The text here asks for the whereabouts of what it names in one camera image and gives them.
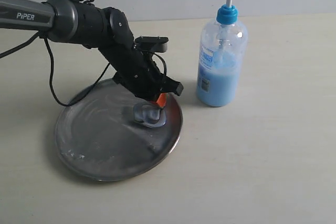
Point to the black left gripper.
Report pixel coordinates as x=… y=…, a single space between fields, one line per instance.
x=139 y=75

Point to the round stainless steel plate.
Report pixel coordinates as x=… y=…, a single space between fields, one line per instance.
x=97 y=137

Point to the blue pump soap bottle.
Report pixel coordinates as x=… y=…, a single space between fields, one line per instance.
x=222 y=47

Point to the blue soap blob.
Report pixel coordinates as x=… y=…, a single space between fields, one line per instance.
x=149 y=115

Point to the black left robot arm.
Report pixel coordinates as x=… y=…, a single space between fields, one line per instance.
x=106 y=29

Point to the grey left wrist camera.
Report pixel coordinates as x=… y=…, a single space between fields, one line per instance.
x=152 y=43

